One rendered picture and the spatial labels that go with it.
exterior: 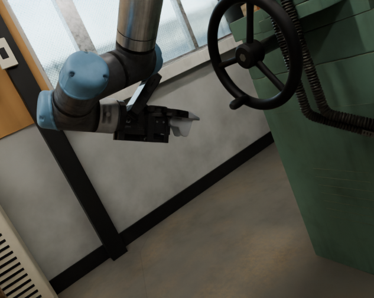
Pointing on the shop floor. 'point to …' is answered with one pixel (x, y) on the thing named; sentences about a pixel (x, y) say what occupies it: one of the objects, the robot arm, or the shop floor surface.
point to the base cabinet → (337, 161)
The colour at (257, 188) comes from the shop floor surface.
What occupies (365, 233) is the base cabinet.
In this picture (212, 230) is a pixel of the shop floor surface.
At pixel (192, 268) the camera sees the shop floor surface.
